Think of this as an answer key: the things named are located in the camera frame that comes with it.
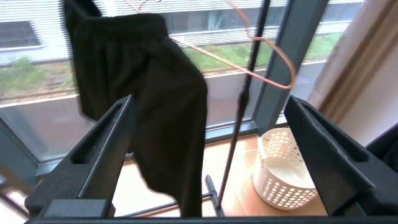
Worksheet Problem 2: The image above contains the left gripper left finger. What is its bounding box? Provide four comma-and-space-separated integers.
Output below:
24, 95, 137, 218

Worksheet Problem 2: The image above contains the window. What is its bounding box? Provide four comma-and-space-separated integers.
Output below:
0, 0, 364, 187

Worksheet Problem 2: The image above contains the black clothes rack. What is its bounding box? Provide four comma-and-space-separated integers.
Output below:
118, 0, 272, 218

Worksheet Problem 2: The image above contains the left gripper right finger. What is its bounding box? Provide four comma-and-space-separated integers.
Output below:
284, 95, 398, 218

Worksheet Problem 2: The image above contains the white laundry basket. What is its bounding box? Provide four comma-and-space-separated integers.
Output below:
252, 127, 319, 210

